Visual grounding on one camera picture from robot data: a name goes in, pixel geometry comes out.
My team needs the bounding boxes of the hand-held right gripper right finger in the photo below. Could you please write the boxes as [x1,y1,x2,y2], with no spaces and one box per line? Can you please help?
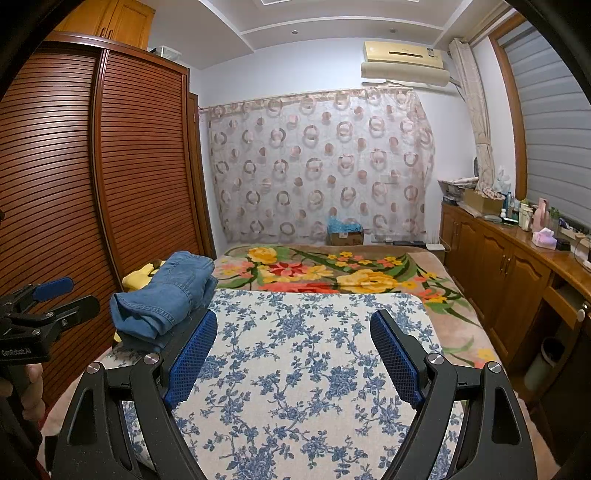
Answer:
[369,309,536,480]

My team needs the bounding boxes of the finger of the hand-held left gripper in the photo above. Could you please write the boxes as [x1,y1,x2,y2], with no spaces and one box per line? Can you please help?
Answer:
[9,295,101,330]
[4,276,75,312]

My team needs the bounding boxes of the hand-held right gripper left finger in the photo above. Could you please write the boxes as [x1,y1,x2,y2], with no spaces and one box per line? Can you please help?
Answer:
[51,308,219,480]

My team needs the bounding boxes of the blue denim pants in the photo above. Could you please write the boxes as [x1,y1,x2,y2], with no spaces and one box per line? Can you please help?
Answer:
[110,250,220,352]

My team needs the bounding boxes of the person's left hand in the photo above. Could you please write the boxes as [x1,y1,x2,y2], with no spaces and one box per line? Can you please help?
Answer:
[18,362,45,422]

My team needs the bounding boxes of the yellow plush toy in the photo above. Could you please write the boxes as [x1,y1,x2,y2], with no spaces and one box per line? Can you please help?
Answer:
[122,261,167,294]

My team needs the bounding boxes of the colourful floral blanket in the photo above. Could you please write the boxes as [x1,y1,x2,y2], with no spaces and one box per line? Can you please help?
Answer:
[46,242,502,416]

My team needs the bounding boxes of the cardboard box with blue filling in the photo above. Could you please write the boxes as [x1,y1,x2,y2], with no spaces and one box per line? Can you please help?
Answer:
[327,216,365,246]

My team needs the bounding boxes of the wooden sideboard cabinet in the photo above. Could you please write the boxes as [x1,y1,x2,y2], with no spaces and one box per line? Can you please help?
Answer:
[438,200,591,416]

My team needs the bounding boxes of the pale green waste bin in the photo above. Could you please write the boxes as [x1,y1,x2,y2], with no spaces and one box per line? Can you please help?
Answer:
[524,337,566,393]

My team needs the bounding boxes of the open cardboard box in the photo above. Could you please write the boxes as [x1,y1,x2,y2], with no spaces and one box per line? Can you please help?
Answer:
[462,187,506,217]

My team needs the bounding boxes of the pink tissue box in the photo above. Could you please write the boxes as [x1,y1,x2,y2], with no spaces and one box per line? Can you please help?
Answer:
[531,227,558,250]

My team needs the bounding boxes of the circle-patterned sheer curtain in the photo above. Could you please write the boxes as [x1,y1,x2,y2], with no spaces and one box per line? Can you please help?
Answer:
[198,88,437,245]

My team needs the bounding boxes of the beige window drape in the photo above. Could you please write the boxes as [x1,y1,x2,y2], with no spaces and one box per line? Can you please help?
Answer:
[449,38,497,195]

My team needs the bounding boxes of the white storage box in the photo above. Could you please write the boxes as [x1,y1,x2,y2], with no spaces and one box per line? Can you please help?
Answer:
[148,44,182,61]

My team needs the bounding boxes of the grey window blind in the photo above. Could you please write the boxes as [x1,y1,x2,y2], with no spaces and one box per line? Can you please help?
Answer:
[501,28,591,245]

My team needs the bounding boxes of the wooden overhead cabinet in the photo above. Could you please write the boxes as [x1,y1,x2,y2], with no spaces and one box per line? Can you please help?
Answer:
[54,0,160,51]

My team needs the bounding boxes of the white air conditioner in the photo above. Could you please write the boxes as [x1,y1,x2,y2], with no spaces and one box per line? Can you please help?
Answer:
[360,41,451,88]

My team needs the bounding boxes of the wooden window frame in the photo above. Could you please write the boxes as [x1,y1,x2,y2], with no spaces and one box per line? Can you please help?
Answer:
[488,18,529,201]

